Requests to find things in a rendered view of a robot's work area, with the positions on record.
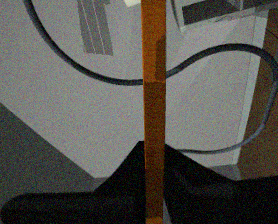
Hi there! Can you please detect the grey loop with orange handle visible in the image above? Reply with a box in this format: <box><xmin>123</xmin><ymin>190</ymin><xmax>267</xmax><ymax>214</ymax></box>
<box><xmin>141</xmin><ymin>0</ymin><xmax>167</xmax><ymax>224</ymax></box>

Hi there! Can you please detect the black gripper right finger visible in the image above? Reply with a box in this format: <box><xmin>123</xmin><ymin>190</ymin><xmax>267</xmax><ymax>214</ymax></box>
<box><xmin>163</xmin><ymin>143</ymin><xmax>278</xmax><ymax>224</ymax></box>

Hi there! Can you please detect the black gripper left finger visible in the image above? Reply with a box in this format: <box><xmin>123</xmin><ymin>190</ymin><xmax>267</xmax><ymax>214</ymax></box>
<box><xmin>0</xmin><ymin>141</ymin><xmax>146</xmax><ymax>224</ymax></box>

